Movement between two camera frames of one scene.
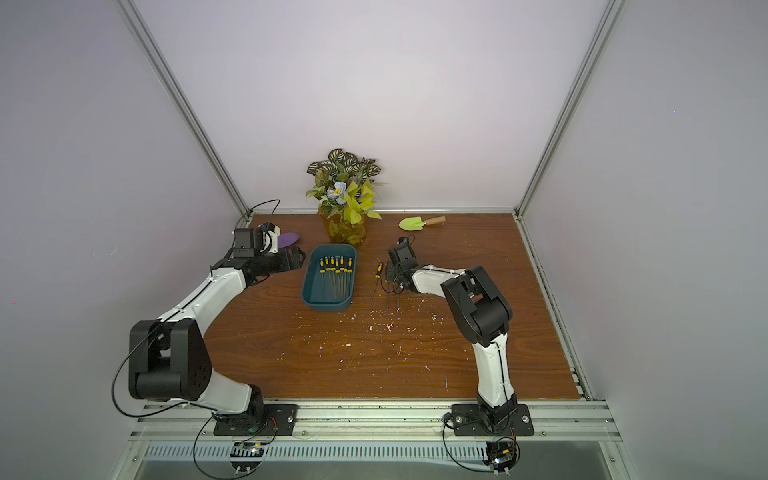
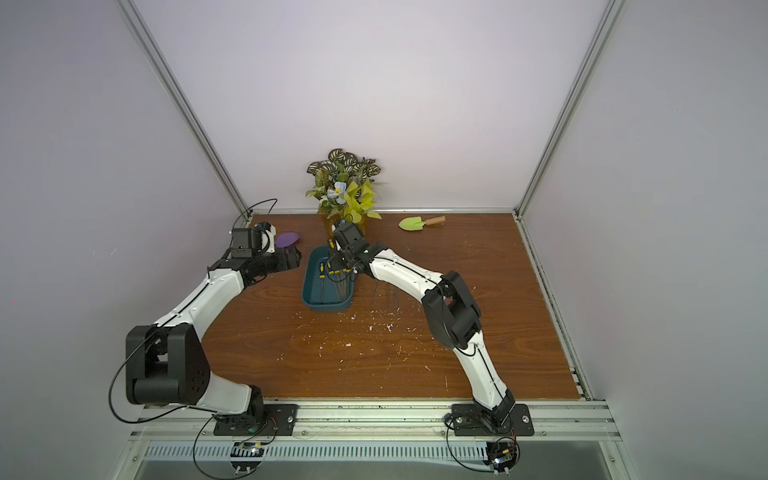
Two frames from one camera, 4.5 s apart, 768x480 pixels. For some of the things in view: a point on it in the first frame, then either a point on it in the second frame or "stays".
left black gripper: [286, 264] stays
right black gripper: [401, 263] -> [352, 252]
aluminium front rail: [417, 422] stays
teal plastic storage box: [330, 277] stays
